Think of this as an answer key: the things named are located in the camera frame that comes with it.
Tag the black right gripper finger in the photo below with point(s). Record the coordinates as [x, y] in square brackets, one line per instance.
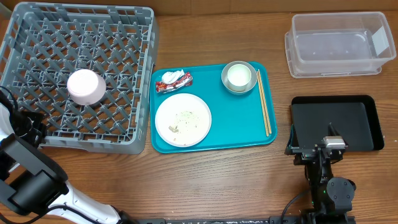
[293, 141]
[332, 131]

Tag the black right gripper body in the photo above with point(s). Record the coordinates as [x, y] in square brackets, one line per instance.
[313, 149]

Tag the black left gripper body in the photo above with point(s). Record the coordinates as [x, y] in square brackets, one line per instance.
[30, 125]

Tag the pink cup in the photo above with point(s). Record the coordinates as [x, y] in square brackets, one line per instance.
[86, 87]

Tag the grey plastic dishwasher rack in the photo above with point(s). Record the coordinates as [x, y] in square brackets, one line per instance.
[45, 43]

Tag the white cup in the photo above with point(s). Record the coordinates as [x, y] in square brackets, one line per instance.
[238, 77]

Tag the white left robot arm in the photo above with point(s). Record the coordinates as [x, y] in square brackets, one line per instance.
[31, 182]

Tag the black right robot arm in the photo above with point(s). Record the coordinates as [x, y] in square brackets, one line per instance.
[331, 196]

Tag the black rectangular tray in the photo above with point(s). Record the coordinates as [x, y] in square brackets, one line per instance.
[353, 116]

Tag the wooden chopstick inner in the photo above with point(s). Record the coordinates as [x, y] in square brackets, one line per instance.
[263, 103]

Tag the wooden chopstick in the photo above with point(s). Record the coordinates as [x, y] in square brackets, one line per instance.
[263, 103]
[268, 120]

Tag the teal plastic serving tray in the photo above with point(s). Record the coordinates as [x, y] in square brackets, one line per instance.
[237, 120]

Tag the grey ceramic bowl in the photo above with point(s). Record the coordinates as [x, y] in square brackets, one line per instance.
[251, 84]

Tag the wooden chopstick outer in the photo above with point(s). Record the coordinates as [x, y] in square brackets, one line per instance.
[268, 120]

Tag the clear plastic storage bin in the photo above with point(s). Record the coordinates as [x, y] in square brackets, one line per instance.
[338, 44]

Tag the white round plate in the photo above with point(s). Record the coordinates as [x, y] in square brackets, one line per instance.
[183, 120]

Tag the red snack wrapper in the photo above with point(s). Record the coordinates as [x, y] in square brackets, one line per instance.
[185, 80]

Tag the crumpled white tissue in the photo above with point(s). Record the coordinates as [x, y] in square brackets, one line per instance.
[172, 77]

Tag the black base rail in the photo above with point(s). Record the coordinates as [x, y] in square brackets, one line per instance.
[270, 220]

